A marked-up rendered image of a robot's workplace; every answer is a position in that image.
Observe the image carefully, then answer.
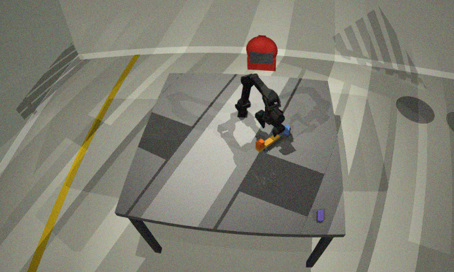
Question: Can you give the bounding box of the blue cube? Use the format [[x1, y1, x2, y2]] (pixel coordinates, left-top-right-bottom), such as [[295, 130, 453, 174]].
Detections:
[[284, 125, 290, 136]]

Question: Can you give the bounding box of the orange-brown bar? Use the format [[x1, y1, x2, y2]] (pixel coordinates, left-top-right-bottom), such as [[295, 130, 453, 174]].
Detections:
[[256, 134, 280, 152]]

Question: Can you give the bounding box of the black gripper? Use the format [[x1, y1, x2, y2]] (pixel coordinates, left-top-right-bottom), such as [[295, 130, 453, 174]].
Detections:
[[255, 110, 285, 137]]

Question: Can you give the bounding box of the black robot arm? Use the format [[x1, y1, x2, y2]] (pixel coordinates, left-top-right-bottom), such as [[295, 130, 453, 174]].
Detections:
[[235, 74, 285, 124]]

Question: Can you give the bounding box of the small purple block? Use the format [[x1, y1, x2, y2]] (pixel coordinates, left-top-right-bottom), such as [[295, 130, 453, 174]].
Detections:
[[317, 210, 324, 222]]

